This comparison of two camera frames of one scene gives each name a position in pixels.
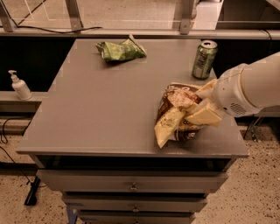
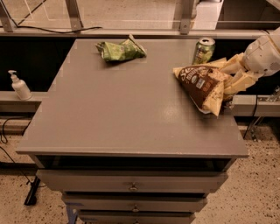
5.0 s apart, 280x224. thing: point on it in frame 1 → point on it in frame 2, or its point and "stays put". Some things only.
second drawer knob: (136, 209) stays put
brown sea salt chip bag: (171, 125) → (204, 85)
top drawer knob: (133, 187) stays put
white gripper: (229, 91) → (260, 59)
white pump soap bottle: (19, 87) stays put
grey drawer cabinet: (94, 138) stays put
